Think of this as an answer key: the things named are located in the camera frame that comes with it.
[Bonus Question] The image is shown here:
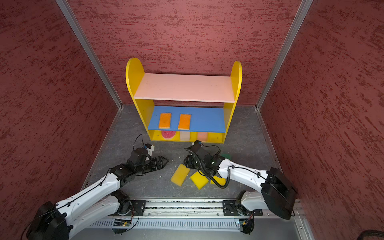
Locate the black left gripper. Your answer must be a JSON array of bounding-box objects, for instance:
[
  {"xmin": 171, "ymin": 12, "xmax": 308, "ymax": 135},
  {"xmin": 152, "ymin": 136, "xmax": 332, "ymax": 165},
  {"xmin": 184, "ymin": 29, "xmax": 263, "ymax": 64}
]
[{"xmin": 135, "ymin": 156, "xmax": 169, "ymax": 175}]

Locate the peach orange sponge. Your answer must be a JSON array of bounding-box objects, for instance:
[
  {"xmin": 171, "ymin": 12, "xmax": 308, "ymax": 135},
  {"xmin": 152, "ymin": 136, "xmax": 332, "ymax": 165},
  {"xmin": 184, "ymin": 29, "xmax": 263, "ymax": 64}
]
[{"xmin": 197, "ymin": 132, "xmax": 208, "ymax": 142}]

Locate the pale yellow sponge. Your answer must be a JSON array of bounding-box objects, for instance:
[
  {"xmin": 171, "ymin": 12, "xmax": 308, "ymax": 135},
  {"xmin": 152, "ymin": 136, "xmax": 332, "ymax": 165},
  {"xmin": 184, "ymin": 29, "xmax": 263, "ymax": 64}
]
[{"xmin": 171, "ymin": 164, "xmax": 190, "ymax": 187}]

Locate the white sponge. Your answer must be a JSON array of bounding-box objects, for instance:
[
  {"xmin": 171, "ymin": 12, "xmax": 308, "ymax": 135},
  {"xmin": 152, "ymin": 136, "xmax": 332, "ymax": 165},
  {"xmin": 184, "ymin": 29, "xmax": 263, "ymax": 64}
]
[{"xmin": 180, "ymin": 131, "xmax": 191, "ymax": 142}]

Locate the green yellow scouring sponge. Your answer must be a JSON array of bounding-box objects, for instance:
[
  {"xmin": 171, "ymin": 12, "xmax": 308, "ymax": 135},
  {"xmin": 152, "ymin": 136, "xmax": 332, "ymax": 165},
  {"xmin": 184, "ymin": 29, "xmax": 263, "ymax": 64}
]
[{"xmin": 221, "ymin": 153, "xmax": 232, "ymax": 160}]

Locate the round pink smiley sponge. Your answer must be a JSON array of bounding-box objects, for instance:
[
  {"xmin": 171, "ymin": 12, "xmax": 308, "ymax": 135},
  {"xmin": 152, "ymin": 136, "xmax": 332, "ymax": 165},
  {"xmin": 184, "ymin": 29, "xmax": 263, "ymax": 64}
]
[{"xmin": 161, "ymin": 131, "xmax": 176, "ymax": 140}]

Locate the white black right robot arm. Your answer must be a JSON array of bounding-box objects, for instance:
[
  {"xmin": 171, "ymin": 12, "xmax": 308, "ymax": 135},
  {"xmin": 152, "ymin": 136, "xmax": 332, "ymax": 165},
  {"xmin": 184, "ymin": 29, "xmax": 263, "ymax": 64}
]
[{"xmin": 184, "ymin": 141, "xmax": 298, "ymax": 220}]

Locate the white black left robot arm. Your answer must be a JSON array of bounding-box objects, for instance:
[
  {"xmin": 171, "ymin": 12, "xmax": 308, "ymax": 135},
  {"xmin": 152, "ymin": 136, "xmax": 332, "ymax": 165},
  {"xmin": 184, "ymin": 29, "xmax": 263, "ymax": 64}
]
[{"xmin": 22, "ymin": 145, "xmax": 169, "ymax": 240}]

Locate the yellow shelf with coloured boards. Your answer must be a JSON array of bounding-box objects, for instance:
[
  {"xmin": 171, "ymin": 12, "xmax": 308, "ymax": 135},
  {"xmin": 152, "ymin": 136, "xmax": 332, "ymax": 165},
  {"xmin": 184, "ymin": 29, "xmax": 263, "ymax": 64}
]
[{"xmin": 126, "ymin": 58, "xmax": 243, "ymax": 144}]

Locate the bright yellow diamond sponge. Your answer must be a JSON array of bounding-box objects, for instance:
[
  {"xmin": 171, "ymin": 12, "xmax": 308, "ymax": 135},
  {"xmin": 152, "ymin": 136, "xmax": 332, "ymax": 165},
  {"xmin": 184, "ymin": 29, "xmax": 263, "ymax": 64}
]
[{"xmin": 190, "ymin": 171, "xmax": 209, "ymax": 190}]

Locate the bright yellow square sponge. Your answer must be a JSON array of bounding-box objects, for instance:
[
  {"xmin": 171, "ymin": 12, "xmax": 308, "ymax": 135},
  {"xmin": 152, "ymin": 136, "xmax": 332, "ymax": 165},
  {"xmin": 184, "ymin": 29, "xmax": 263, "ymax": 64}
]
[{"xmin": 213, "ymin": 176, "xmax": 226, "ymax": 186}]

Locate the left circuit board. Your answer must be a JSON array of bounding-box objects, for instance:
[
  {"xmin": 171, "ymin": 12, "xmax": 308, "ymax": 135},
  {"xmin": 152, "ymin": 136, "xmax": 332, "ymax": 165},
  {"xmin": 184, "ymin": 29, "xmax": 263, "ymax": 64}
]
[{"xmin": 113, "ymin": 219, "xmax": 132, "ymax": 228}]

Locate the circuit board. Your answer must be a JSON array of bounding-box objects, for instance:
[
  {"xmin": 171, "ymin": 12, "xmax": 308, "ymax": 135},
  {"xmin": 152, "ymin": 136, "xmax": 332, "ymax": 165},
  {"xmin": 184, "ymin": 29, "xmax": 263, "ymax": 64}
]
[
  {"xmin": 239, "ymin": 219, "xmax": 254, "ymax": 229},
  {"xmin": 113, "ymin": 219, "xmax": 132, "ymax": 228}
]

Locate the right circuit board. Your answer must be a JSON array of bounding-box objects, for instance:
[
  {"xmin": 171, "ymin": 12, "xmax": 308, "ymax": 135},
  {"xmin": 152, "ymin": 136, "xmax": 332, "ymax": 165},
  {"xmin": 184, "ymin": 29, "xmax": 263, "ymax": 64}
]
[{"xmin": 239, "ymin": 219, "xmax": 254, "ymax": 229}]

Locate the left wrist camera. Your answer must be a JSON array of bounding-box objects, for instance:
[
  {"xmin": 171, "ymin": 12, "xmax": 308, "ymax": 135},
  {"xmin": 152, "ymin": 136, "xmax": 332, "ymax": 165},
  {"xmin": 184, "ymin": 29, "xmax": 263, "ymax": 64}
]
[{"xmin": 144, "ymin": 144, "xmax": 155, "ymax": 155}]

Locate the aluminium mounting rail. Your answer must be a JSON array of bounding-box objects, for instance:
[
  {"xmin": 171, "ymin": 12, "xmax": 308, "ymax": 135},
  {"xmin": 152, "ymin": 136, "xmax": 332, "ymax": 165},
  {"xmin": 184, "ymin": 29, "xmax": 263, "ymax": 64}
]
[{"xmin": 64, "ymin": 197, "xmax": 305, "ymax": 219}]

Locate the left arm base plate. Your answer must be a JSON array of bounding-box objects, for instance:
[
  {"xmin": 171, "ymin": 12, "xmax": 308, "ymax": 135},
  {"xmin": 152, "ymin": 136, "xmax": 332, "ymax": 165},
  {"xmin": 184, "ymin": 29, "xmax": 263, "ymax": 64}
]
[{"xmin": 117, "ymin": 200, "xmax": 147, "ymax": 216}]

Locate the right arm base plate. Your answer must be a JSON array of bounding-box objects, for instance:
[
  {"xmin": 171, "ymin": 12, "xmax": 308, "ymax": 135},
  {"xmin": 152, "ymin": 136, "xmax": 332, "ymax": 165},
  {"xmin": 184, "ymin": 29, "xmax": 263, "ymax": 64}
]
[{"xmin": 222, "ymin": 200, "xmax": 263, "ymax": 217}]

